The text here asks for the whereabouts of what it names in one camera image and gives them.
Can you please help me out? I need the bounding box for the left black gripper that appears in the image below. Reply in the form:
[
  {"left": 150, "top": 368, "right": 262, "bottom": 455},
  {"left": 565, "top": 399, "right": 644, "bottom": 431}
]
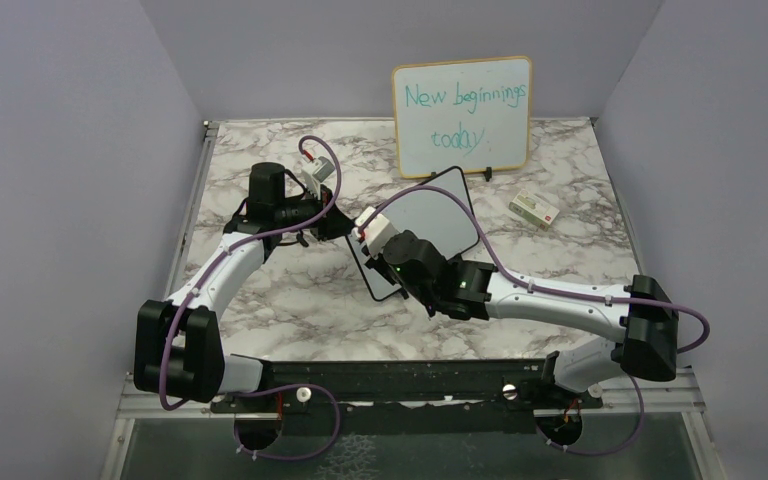
[{"left": 276, "top": 184, "right": 356, "bottom": 241}]

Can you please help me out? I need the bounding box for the black framed whiteboard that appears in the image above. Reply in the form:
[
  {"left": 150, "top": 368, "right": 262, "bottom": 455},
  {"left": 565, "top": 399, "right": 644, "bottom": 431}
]
[{"left": 347, "top": 166, "right": 479, "bottom": 301}]

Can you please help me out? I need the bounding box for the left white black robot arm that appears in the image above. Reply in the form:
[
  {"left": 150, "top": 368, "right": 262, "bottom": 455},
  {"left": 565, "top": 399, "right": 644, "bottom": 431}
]
[{"left": 133, "top": 157, "right": 353, "bottom": 411}]

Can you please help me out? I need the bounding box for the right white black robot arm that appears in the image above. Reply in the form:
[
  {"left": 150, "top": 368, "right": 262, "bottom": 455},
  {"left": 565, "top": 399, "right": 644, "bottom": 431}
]
[{"left": 367, "top": 230, "right": 678, "bottom": 407}]

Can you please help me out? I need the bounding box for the yellow framed whiteboard with writing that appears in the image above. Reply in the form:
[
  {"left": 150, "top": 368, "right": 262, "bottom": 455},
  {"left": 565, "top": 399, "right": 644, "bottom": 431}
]
[{"left": 391, "top": 56, "right": 533, "bottom": 178}]

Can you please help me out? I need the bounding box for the white green eraser box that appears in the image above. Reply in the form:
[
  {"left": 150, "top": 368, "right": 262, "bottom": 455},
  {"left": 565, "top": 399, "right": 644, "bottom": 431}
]
[{"left": 508, "top": 189, "right": 560, "bottom": 231}]

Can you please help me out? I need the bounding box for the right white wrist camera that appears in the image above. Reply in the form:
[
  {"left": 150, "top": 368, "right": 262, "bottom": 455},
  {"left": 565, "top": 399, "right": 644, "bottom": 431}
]
[{"left": 351, "top": 207, "right": 400, "bottom": 258}]

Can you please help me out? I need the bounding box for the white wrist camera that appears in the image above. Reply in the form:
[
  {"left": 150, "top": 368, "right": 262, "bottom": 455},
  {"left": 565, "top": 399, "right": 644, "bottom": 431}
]
[
  {"left": 351, "top": 207, "right": 400, "bottom": 258},
  {"left": 302, "top": 157, "right": 335, "bottom": 199}
]

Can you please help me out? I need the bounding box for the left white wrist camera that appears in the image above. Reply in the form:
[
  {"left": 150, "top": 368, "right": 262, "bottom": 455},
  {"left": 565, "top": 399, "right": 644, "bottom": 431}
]
[{"left": 302, "top": 157, "right": 335, "bottom": 199}]

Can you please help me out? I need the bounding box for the black aluminium base frame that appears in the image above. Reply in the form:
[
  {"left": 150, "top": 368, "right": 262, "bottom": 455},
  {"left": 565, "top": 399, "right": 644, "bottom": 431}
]
[{"left": 102, "top": 357, "right": 723, "bottom": 480}]

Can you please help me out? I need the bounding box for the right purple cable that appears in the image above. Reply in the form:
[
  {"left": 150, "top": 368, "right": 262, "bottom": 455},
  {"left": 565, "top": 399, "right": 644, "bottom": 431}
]
[{"left": 357, "top": 184, "right": 712, "bottom": 458}]

